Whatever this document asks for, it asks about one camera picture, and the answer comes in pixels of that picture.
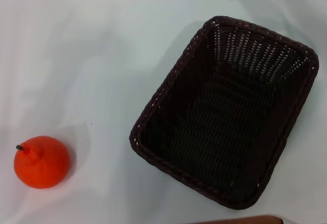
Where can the dark brown woven basket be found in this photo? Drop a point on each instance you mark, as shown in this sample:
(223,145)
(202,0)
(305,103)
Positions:
(224,122)

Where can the orange toy tangerine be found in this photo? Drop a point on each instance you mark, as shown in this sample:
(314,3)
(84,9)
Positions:
(43,165)

